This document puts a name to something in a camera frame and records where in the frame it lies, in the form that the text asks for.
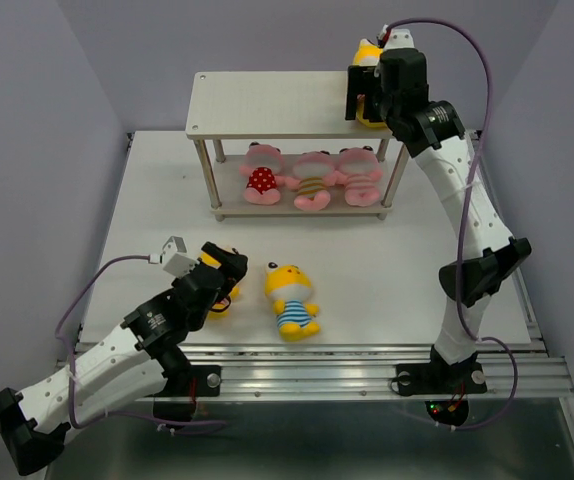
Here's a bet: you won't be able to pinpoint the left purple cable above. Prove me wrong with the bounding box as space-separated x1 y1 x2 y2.
54 254 227 438

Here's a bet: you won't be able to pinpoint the white two-tier shelf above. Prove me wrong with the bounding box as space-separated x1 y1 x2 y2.
186 71 395 221

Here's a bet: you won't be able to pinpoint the pink toy red polka-dot shirt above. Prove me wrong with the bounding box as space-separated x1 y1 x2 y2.
239 142 284 206

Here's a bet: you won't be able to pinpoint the yellow toy pink stripes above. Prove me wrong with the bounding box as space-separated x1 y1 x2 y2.
351 39 386 129
199 252 240 319

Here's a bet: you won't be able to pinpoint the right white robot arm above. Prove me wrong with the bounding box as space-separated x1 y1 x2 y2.
345 47 532 390

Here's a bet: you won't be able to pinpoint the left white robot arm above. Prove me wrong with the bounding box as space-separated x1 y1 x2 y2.
0 236 248 476

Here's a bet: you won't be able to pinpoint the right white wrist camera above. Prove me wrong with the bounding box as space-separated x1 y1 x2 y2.
377 26 415 51

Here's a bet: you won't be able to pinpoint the yellow toy blue striped shirt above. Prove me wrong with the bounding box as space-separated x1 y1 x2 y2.
264 262 321 342

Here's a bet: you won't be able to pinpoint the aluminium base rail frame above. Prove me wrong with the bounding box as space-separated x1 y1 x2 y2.
26 130 574 480

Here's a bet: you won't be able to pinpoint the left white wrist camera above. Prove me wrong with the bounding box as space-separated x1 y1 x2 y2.
148 236 198 278

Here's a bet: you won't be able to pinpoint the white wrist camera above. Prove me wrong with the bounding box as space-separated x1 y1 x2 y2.
377 26 415 51
148 236 198 278

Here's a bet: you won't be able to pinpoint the pink toy orange striped shirt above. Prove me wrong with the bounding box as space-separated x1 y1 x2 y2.
285 150 336 212

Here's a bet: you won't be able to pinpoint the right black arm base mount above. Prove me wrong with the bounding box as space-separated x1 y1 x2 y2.
389 362 488 427

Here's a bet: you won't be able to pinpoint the purple cable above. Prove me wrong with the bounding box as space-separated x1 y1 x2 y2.
379 18 519 434
54 254 227 438

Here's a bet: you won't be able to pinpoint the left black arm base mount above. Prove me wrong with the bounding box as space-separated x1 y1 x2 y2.
152 365 221 433

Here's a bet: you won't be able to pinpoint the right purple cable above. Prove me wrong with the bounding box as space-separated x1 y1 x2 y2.
379 18 519 434

